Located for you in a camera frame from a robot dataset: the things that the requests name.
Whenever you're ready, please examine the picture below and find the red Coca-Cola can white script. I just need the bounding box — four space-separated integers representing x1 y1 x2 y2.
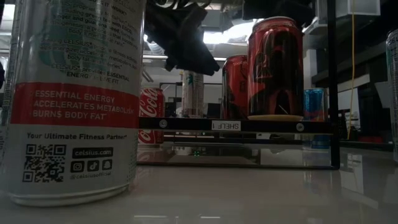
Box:
138 87 166 145

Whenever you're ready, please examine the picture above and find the black aluminium table frame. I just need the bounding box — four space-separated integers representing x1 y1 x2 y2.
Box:
338 140 394 152

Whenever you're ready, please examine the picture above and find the red Coca-Cola can black print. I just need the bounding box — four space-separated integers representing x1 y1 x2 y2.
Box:
221 55 249 120
247 16 305 122

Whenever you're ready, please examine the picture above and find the black monitor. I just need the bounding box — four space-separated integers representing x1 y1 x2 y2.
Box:
206 102 222 119

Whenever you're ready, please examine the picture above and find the bright ceiling light panel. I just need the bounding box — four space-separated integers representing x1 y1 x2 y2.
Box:
203 20 254 44

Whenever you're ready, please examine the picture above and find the ceiling strip light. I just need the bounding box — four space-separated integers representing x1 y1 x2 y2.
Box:
142 55 229 62

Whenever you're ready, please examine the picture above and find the white ceiling box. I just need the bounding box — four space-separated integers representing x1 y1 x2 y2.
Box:
335 0 382 18

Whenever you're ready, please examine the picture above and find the wooden tray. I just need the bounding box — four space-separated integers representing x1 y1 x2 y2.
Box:
137 0 340 170

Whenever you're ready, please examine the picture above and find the red low object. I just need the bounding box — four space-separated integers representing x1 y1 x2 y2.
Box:
356 134 384 144

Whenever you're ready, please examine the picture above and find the blue silver Red Bull can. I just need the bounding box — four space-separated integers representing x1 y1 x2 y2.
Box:
303 87 330 151

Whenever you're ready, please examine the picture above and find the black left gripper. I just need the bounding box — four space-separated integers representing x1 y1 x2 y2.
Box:
144 0 221 77

